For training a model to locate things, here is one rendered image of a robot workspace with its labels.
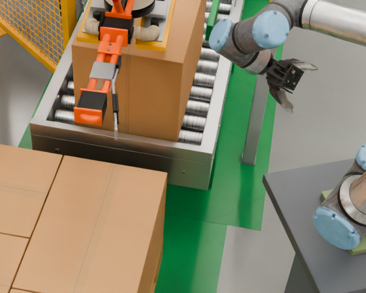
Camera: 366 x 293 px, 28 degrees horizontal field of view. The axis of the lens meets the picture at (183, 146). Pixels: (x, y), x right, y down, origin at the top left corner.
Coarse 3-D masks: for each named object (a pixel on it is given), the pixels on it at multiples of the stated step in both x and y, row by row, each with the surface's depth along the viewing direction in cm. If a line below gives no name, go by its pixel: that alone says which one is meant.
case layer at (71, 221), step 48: (0, 144) 275; (0, 192) 259; (48, 192) 261; (96, 192) 261; (144, 192) 263; (0, 240) 244; (48, 240) 245; (96, 240) 247; (144, 240) 248; (0, 288) 231; (48, 288) 232; (96, 288) 233; (144, 288) 255
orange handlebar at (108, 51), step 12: (120, 0) 228; (132, 0) 228; (108, 36) 215; (120, 36) 215; (108, 48) 210; (120, 48) 212; (96, 60) 206; (108, 60) 210; (108, 84) 200; (84, 120) 190; (96, 120) 190
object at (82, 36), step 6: (90, 0) 247; (90, 12) 241; (96, 12) 237; (102, 12) 242; (84, 18) 240; (96, 18) 237; (78, 30) 235; (84, 30) 234; (78, 36) 233; (84, 36) 233; (90, 36) 233; (96, 36) 234; (90, 42) 234; (96, 42) 233
